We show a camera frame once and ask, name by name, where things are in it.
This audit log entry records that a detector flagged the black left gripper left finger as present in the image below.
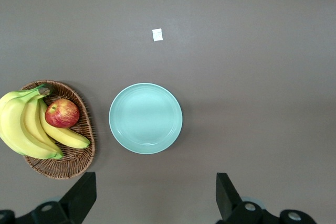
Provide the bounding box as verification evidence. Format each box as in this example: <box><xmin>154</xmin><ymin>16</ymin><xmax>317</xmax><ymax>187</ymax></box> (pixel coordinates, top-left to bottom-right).
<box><xmin>0</xmin><ymin>172</ymin><xmax>97</xmax><ymax>224</ymax></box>

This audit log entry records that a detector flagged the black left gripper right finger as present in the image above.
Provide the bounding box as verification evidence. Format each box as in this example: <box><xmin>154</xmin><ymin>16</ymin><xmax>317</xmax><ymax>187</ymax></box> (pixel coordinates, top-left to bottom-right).
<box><xmin>216</xmin><ymin>173</ymin><xmax>318</xmax><ymax>224</ymax></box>

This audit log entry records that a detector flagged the pale green round plate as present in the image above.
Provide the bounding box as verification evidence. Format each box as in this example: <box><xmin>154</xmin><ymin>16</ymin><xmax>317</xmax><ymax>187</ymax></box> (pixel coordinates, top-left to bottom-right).
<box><xmin>108</xmin><ymin>82</ymin><xmax>183</xmax><ymax>155</ymax></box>

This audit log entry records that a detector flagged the brown wicker basket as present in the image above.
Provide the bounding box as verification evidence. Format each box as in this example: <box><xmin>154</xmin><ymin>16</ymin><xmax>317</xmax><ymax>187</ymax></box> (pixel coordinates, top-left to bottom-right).
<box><xmin>19</xmin><ymin>79</ymin><xmax>96</xmax><ymax>180</ymax></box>

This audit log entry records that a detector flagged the red yellow apple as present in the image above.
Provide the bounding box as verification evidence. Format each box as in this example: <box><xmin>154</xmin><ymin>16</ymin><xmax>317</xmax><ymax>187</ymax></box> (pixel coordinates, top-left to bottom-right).
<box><xmin>44</xmin><ymin>99</ymin><xmax>80</xmax><ymax>129</ymax></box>

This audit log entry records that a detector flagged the yellow banana bunch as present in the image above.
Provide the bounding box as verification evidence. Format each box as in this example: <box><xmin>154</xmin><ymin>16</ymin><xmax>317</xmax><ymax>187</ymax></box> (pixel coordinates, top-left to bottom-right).
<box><xmin>0</xmin><ymin>83</ymin><xmax>91</xmax><ymax>160</ymax></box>

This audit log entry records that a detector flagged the brown table cover sheet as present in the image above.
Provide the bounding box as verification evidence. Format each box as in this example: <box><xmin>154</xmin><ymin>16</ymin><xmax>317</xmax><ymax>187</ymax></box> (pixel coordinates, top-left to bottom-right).
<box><xmin>0</xmin><ymin>0</ymin><xmax>336</xmax><ymax>224</ymax></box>

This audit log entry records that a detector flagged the small square table label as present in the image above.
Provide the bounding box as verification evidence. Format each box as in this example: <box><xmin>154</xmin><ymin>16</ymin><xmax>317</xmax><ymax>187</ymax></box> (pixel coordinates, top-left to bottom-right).
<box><xmin>152</xmin><ymin>28</ymin><xmax>164</xmax><ymax>42</ymax></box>

